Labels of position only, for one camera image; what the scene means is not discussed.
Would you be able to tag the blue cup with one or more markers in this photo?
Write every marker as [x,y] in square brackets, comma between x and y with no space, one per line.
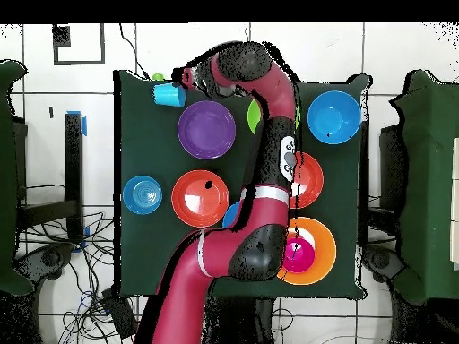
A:
[168,95]

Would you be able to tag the small pink bowl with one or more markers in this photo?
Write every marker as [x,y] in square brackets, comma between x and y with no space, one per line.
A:
[303,256]

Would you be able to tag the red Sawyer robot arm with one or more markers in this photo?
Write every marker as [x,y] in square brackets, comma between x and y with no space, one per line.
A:
[265,215]

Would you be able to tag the small green cup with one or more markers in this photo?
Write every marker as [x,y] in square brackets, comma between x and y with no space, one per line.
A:
[157,76]

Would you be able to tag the purple bowl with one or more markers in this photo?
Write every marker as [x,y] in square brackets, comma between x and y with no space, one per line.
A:
[206,129]

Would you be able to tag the green bowl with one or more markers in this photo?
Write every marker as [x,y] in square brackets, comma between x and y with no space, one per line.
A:
[254,116]

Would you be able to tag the low blue ridged bowl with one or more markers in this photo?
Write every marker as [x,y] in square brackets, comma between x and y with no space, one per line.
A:
[142,195]

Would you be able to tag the red-orange bowl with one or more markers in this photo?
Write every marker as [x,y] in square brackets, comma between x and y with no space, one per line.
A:
[199,211]
[312,179]

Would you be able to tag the medium blue bowl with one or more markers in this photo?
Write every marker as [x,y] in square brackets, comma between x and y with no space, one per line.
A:
[230,216]

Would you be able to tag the large blue bowl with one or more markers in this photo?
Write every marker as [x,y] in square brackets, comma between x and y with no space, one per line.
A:
[334,117]

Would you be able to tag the dark green table cloth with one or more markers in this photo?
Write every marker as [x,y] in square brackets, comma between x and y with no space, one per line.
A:
[150,251]

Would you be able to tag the neighbouring green cloth table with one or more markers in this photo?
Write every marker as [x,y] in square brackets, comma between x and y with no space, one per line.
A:
[9,179]
[426,179]

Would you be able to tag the dark office chair base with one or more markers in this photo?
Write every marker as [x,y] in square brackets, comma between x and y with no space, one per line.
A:
[50,258]
[380,259]

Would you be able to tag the large orange bowl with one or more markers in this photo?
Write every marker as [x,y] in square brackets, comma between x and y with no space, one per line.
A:
[324,265]

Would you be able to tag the black power strip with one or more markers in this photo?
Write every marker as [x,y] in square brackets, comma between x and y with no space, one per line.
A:
[120,315]

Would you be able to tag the black table frame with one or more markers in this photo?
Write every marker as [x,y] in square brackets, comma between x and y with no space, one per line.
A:
[73,161]

